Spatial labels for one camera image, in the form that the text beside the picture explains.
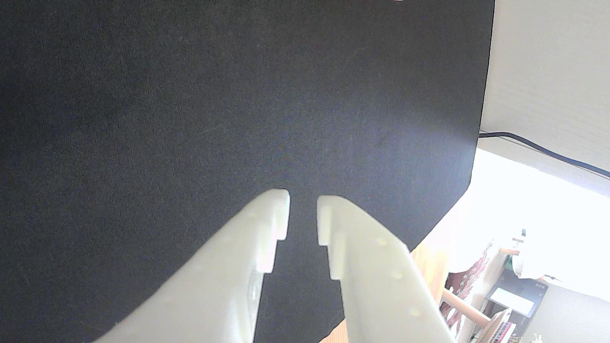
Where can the red patterned cloth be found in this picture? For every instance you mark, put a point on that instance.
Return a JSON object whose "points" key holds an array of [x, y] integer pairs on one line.
{"points": [[469, 276]]}

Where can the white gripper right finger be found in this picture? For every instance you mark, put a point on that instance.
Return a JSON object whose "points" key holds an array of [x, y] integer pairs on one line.
{"points": [[381, 286]]}

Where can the dark box with white label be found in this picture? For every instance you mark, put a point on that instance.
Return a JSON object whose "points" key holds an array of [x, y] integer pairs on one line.
{"points": [[517, 293]]}

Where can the black mat with logo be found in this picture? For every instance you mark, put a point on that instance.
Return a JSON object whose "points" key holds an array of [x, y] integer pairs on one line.
{"points": [[190, 95]]}

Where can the wooden bar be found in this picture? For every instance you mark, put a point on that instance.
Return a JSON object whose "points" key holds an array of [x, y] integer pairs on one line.
{"points": [[464, 307]]}

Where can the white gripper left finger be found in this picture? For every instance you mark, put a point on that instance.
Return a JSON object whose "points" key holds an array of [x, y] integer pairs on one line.
{"points": [[224, 286]]}

